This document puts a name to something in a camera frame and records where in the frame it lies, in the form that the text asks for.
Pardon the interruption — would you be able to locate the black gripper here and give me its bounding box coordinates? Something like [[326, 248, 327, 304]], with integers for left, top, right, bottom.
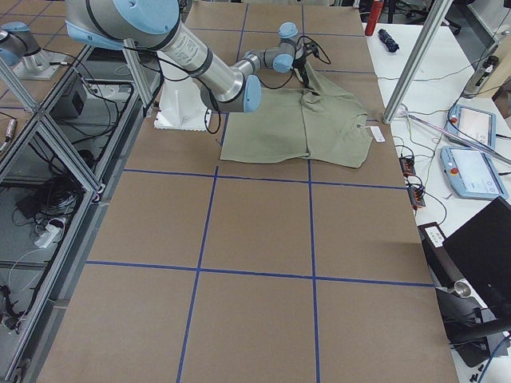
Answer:
[[293, 38, 319, 86]]

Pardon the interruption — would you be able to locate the olive green long-sleeve shirt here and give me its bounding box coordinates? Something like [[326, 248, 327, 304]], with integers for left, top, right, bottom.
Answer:
[[220, 68, 372, 168]]

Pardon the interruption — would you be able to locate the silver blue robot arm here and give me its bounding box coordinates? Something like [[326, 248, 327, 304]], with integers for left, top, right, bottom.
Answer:
[[65, 0, 319, 113]]

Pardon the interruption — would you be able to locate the dark blue folded umbrella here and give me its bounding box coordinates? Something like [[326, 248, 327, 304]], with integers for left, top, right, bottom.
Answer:
[[378, 29, 399, 53]]

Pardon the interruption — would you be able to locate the red cylinder bottle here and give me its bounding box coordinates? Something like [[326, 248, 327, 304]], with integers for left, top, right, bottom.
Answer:
[[364, 0, 384, 37]]

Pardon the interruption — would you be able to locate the white paper shirt tag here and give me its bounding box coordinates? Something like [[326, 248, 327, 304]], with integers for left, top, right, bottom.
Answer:
[[370, 125, 386, 143]]

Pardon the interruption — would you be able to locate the small orange circuit board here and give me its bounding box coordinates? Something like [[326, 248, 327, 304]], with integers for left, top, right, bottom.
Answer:
[[399, 156, 416, 176]]

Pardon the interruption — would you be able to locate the upper blue teach pendant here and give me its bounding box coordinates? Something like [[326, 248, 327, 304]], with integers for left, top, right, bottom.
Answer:
[[446, 105, 496, 149]]

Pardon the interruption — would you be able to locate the blue teach pendant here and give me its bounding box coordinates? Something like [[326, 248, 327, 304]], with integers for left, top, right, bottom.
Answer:
[[446, 105, 496, 149], [440, 147, 509, 200]]

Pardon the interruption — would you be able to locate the lower blue teach pendant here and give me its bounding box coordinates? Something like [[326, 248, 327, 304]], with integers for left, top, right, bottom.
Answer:
[[440, 147, 509, 200]]

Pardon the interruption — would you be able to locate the black laptop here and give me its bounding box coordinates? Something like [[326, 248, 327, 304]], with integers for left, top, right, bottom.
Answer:
[[443, 197, 510, 317]]

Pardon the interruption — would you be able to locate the white power strip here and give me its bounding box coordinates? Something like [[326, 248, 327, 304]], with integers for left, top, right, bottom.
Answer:
[[34, 223, 63, 248]]

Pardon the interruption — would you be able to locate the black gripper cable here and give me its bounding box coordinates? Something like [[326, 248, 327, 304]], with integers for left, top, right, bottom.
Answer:
[[259, 35, 332, 90]]

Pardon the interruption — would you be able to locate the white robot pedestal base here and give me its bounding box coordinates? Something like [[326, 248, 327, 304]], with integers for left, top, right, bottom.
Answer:
[[154, 63, 212, 132]]

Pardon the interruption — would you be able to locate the aluminium frame post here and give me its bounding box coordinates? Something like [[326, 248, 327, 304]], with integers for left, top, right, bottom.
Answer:
[[382, 0, 454, 124]]

